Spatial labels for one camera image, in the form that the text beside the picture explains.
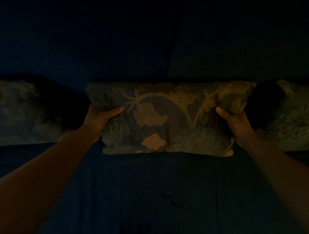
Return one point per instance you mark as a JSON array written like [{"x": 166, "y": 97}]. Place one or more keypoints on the person's left hand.
[{"x": 96, "y": 120}]

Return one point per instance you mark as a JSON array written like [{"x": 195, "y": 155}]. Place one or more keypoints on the person's right hand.
[{"x": 241, "y": 130}]

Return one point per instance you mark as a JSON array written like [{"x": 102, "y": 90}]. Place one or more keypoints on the dark leaf-patterned cushion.
[
  {"x": 169, "y": 120},
  {"x": 21, "y": 120},
  {"x": 292, "y": 123}
]

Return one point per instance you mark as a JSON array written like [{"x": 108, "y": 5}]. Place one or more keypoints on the dark blue sofa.
[{"x": 154, "y": 38}]

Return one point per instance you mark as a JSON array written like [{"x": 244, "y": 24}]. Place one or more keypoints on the person's right forearm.
[{"x": 282, "y": 180}]

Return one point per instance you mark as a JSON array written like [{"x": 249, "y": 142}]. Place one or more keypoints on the person's left forearm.
[{"x": 38, "y": 183}]

